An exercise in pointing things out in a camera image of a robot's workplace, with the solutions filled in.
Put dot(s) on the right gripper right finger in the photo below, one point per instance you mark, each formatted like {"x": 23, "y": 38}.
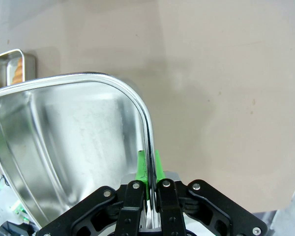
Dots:
{"x": 169, "y": 209}

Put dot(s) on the green lit circuit board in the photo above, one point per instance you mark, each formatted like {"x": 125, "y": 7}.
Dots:
{"x": 19, "y": 210}

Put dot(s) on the stainless steel rectangular container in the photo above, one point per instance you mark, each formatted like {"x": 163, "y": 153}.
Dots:
{"x": 29, "y": 66}
{"x": 64, "y": 135}

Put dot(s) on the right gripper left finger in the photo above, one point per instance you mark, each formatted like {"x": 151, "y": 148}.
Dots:
{"x": 127, "y": 209}

